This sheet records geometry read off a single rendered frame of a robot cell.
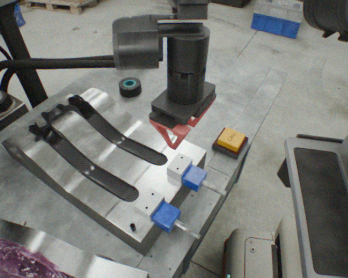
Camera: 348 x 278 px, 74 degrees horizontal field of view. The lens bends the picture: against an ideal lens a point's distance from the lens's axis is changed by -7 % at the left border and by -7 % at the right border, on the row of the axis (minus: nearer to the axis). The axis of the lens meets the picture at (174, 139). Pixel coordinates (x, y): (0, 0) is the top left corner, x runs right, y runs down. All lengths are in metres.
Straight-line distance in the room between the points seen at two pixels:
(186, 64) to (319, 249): 0.29
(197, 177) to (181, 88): 0.23
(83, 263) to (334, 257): 0.41
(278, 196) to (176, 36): 1.44
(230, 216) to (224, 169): 0.86
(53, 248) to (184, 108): 0.35
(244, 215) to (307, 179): 1.14
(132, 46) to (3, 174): 0.59
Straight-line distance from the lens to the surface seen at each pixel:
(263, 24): 3.60
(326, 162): 0.45
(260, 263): 1.15
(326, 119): 2.37
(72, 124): 0.64
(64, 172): 0.60
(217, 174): 0.67
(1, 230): 0.61
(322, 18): 0.43
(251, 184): 1.66
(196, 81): 0.36
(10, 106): 1.06
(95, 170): 0.59
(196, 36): 0.33
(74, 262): 0.53
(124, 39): 0.33
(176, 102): 0.38
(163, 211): 0.49
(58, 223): 0.65
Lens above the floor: 1.34
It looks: 47 degrees down
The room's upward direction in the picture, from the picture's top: straight up
